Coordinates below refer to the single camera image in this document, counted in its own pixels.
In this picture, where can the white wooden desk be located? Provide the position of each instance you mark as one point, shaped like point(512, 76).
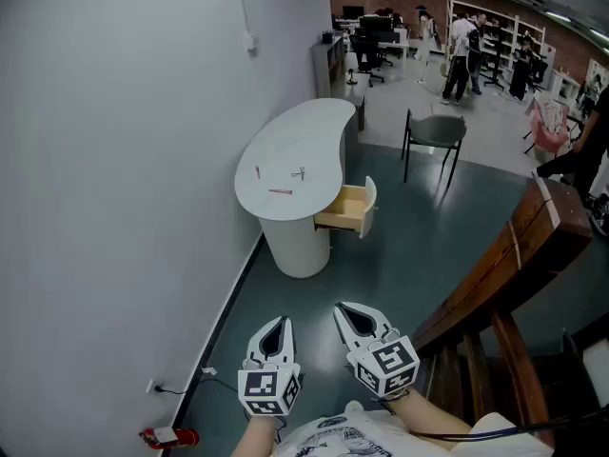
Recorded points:
point(295, 141)

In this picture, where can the low grey table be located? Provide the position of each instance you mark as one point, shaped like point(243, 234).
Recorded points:
point(357, 98)

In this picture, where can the small desk lamp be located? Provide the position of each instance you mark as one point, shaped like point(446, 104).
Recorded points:
point(351, 78)

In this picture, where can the white office desk with monitors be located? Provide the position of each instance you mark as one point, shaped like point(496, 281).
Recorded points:
point(380, 26)

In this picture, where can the white wall junction box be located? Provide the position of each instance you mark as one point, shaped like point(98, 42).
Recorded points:
point(251, 45)

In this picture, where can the large wooden drawer fluted front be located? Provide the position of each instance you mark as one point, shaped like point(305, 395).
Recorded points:
point(349, 207)

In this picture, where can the small black box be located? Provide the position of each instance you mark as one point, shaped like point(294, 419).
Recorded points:
point(327, 37)

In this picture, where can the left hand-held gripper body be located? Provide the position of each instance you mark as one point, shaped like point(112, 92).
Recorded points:
point(259, 386)

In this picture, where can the grey chair black legs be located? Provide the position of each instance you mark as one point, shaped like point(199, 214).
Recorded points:
point(438, 131)

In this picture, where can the grey open cabinet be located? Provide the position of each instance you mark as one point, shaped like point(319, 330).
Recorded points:
point(326, 67)

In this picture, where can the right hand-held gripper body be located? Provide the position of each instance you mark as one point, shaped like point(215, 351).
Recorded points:
point(385, 364)

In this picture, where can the brown wooden stair banister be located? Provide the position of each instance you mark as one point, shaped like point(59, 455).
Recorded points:
point(523, 245)

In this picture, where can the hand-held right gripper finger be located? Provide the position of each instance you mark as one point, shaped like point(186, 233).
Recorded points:
point(380, 324)
point(345, 333)

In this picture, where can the white wall socket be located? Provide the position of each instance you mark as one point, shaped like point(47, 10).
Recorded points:
point(153, 385)

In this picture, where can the black roller skates heap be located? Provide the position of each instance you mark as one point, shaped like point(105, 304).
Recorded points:
point(600, 214)

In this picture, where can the person's white printed shirt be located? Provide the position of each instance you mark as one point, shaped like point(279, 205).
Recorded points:
point(352, 436)

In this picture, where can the pink armchair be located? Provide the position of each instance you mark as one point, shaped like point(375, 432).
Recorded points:
point(547, 126)

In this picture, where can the red fire extinguisher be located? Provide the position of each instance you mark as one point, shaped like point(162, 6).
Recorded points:
point(183, 437)

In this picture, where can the black office chair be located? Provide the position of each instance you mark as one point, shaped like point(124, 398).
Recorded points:
point(368, 53)

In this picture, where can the black-framed white seat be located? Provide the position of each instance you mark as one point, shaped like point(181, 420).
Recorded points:
point(595, 369)

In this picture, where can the white shelving unit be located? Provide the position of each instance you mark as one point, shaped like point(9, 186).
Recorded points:
point(504, 26)

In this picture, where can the person's right forearm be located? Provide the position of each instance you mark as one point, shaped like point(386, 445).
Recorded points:
point(428, 412)

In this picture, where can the person's left forearm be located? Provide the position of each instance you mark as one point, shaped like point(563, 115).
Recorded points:
point(252, 433)

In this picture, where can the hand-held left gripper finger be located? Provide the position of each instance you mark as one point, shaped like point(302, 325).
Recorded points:
point(291, 345)
point(254, 345)

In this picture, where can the white wall conduit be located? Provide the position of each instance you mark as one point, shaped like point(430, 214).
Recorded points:
point(242, 3)

